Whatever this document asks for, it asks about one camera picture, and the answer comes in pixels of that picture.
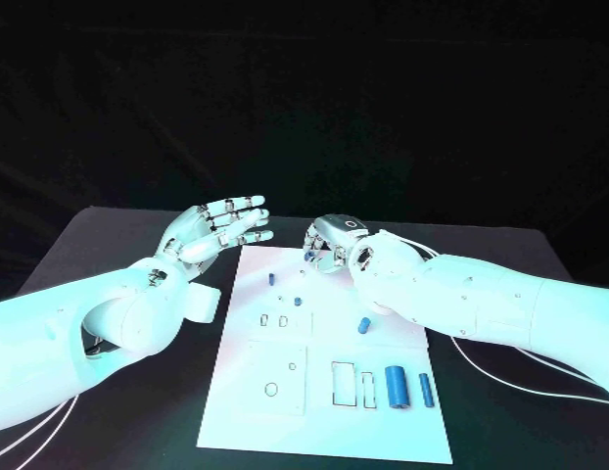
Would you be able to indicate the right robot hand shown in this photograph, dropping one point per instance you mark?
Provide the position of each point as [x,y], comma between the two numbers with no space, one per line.
[335,227]

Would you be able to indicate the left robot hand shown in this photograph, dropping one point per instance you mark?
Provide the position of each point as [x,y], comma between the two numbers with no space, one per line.
[214,235]

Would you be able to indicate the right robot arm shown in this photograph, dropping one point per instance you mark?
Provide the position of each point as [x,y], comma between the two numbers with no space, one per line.
[494,293]

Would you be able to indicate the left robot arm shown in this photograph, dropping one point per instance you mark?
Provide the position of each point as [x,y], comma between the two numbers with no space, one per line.
[28,338]

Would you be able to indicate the white task board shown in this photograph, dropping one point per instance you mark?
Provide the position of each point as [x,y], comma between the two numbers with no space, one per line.
[325,352]

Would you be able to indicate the short blue cylinder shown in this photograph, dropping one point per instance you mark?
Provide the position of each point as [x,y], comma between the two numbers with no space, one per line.
[362,325]

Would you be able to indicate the large blue cylinder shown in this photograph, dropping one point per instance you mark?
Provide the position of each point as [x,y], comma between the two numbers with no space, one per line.
[396,387]

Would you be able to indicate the thin long blue cylinder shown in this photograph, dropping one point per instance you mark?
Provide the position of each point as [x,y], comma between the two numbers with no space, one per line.
[426,390]

